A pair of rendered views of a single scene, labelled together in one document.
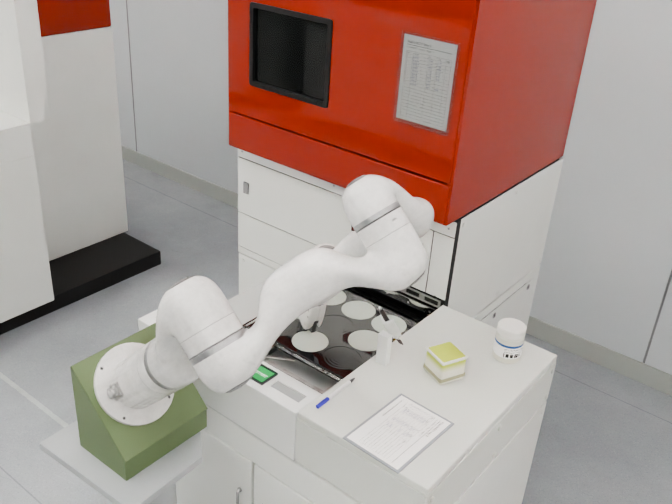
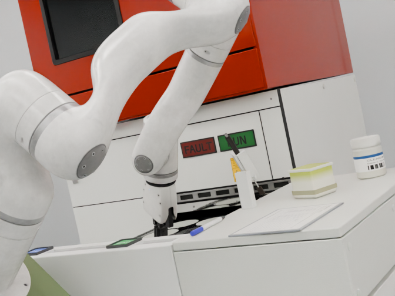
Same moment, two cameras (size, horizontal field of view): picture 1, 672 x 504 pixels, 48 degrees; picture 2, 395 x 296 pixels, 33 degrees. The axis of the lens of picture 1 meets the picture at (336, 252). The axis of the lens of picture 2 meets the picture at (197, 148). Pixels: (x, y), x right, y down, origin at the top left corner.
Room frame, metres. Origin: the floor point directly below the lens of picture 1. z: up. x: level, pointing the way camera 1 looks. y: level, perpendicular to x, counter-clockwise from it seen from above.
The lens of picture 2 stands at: (0.00, 0.09, 1.20)
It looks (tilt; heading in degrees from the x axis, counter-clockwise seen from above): 3 degrees down; 355
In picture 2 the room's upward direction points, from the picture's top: 12 degrees counter-clockwise
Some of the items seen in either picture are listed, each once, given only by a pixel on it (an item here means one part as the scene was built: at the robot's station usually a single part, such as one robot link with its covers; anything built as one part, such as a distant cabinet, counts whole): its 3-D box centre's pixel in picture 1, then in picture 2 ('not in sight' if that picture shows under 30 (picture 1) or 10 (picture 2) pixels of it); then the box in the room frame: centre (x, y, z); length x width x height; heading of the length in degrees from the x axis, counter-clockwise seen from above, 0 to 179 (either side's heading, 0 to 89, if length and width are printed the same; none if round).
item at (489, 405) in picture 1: (433, 404); (318, 229); (1.45, -0.26, 0.89); 0.62 x 0.35 x 0.14; 143
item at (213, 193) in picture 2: (377, 277); (223, 192); (1.94, -0.13, 0.96); 0.44 x 0.01 x 0.02; 53
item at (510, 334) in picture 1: (509, 340); (368, 157); (1.57, -0.45, 1.01); 0.07 x 0.07 x 0.10
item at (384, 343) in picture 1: (388, 337); (246, 178); (1.52, -0.14, 1.03); 0.06 x 0.04 x 0.13; 143
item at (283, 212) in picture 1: (334, 238); (170, 178); (2.05, 0.01, 1.02); 0.82 x 0.03 x 0.40; 53
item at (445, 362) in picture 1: (445, 363); (312, 180); (1.48, -0.28, 1.00); 0.07 x 0.07 x 0.07; 30
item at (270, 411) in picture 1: (224, 376); (86, 279); (1.51, 0.26, 0.89); 0.55 x 0.09 x 0.14; 53
